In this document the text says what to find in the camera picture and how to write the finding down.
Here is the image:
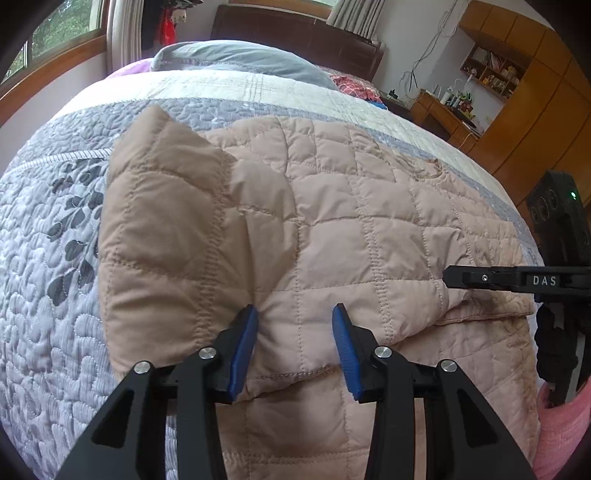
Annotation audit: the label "large wooden-framed window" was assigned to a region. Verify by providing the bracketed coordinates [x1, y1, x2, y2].
[0, 0, 112, 125]

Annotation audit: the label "wooden shelf with knick-knacks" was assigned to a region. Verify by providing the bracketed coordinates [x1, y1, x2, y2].
[459, 44, 529, 100]

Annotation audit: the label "pale window curtain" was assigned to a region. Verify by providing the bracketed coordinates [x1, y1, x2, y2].
[105, 0, 141, 70]

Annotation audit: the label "striped beige curtain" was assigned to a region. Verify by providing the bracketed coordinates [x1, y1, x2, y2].
[325, 0, 386, 42]

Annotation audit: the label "dark bedside table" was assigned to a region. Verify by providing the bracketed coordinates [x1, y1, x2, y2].
[383, 90, 414, 121]

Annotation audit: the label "desk clutter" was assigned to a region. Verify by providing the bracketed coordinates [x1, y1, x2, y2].
[434, 78, 477, 121]

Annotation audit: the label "wall cables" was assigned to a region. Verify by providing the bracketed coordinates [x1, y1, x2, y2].
[399, 0, 467, 93]

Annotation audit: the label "person's pink clothing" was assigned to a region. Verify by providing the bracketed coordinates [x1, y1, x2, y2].
[536, 383, 591, 480]

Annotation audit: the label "beige quilted jacket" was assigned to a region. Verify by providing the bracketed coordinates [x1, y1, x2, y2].
[98, 105, 541, 480]

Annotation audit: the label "red hanging cloth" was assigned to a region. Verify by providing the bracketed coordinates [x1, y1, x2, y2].
[157, 7, 178, 47]

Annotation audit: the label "wooden wardrobe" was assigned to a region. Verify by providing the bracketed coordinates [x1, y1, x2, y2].
[459, 0, 591, 208]

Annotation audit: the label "grey floral bed quilt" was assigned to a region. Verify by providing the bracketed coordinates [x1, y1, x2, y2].
[0, 68, 544, 480]

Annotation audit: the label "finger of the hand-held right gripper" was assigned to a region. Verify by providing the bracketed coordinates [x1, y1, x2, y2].
[442, 265, 525, 292]

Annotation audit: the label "grey pillow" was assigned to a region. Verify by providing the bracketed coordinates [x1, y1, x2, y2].
[151, 41, 338, 90]

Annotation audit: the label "dark wooden headboard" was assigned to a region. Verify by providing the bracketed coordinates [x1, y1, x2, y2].
[210, 4, 386, 84]

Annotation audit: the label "red patterned pillow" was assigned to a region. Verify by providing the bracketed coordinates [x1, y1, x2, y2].
[330, 74, 385, 104]

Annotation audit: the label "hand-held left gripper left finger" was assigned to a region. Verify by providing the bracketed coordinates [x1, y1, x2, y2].
[54, 304, 259, 480]

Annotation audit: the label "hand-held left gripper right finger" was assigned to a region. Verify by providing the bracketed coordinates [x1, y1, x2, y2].
[331, 303, 539, 480]

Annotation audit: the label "purple cloth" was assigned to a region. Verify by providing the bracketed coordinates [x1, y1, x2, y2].
[108, 58, 155, 79]

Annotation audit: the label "wooden desk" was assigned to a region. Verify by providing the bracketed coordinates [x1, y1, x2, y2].
[409, 90, 485, 155]

